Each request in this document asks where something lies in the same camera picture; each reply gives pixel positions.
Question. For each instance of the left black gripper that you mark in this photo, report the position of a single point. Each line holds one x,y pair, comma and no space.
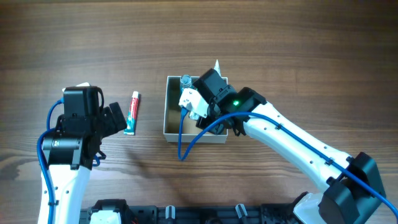
109,119

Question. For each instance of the white lotion tube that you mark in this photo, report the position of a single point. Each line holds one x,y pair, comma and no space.
217,68

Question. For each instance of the blue mouthwash bottle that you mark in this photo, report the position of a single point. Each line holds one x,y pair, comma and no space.
185,82

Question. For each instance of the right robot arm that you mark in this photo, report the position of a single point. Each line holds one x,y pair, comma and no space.
350,188

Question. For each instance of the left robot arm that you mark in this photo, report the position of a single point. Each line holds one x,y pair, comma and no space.
69,151

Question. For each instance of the red teal toothpaste tube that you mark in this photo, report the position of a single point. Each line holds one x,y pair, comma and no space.
132,115

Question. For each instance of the white cardboard box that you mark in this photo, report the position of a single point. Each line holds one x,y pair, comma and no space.
172,119

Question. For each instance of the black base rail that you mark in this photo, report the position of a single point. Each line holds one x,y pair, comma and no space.
240,213

